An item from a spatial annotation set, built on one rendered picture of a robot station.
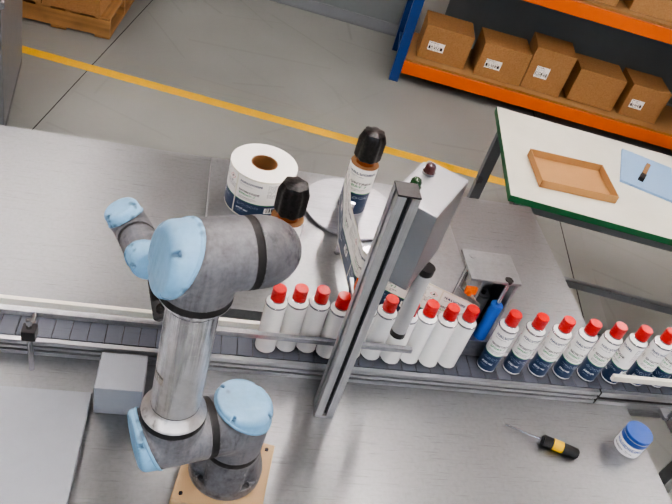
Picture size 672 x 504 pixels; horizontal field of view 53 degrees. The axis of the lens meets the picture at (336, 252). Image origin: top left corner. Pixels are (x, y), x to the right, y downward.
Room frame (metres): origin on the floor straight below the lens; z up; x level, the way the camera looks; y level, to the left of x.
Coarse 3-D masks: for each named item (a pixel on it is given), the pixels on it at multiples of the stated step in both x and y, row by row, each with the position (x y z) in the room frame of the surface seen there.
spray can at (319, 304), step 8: (320, 288) 1.17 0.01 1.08; (328, 288) 1.18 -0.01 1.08; (312, 296) 1.18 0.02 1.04; (320, 296) 1.15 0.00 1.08; (328, 296) 1.16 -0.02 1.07; (312, 304) 1.15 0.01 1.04; (320, 304) 1.15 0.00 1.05; (328, 304) 1.17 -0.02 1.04; (312, 312) 1.14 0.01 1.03; (320, 312) 1.14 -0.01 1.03; (304, 320) 1.15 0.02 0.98; (312, 320) 1.14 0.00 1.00; (320, 320) 1.15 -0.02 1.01; (304, 328) 1.15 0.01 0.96; (312, 328) 1.14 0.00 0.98; (320, 328) 1.15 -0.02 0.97; (312, 336) 1.14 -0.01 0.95; (296, 344) 1.16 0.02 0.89; (304, 344) 1.14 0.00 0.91; (312, 344) 1.15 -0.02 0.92; (304, 352) 1.14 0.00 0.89; (312, 352) 1.15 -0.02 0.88
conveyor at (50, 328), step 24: (48, 336) 0.95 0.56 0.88; (72, 336) 0.97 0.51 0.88; (96, 336) 1.00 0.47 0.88; (120, 336) 1.02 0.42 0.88; (144, 336) 1.04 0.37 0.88; (216, 336) 1.11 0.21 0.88; (288, 360) 1.11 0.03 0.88; (312, 360) 1.13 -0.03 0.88; (360, 360) 1.18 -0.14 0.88; (528, 360) 1.37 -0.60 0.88; (552, 384) 1.32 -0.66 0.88; (576, 384) 1.34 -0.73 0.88
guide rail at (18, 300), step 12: (0, 300) 0.99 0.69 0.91; (12, 300) 0.99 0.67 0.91; (24, 300) 1.00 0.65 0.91; (36, 300) 1.01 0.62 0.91; (48, 300) 1.02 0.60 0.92; (60, 300) 1.03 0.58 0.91; (96, 312) 1.05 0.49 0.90; (108, 312) 1.06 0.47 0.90; (120, 312) 1.06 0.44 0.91; (132, 312) 1.07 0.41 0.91; (144, 312) 1.08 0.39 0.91; (228, 324) 1.14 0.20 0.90; (240, 324) 1.14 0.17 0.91; (252, 324) 1.15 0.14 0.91
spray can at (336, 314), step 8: (344, 296) 1.17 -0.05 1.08; (336, 304) 1.16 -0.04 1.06; (344, 304) 1.16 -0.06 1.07; (328, 312) 1.16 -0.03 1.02; (336, 312) 1.15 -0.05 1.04; (344, 312) 1.16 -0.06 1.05; (328, 320) 1.15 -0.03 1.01; (336, 320) 1.15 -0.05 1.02; (328, 328) 1.15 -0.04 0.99; (336, 328) 1.15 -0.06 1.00; (320, 336) 1.16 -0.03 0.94; (328, 336) 1.15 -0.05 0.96; (336, 336) 1.15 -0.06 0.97; (320, 352) 1.15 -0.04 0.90; (328, 352) 1.15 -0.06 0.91
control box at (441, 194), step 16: (448, 176) 1.17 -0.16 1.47; (432, 192) 1.09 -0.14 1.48; (448, 192) 1.11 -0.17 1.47; (432, 208) 1.04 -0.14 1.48; (448, 208) 1.08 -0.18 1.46; (416, 224) 1.03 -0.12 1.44; (432, 224) 1.02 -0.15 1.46; (448, 224) 1.16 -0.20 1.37; (416, 240) 1.02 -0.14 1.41; (432, 240) 1.06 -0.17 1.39; (400, 256) 1.03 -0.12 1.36; (416, 256) 1.02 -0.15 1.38; (432, 256) 1.14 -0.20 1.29; (400, 272) 1.02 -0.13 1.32; (416, 272) 1.04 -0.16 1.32
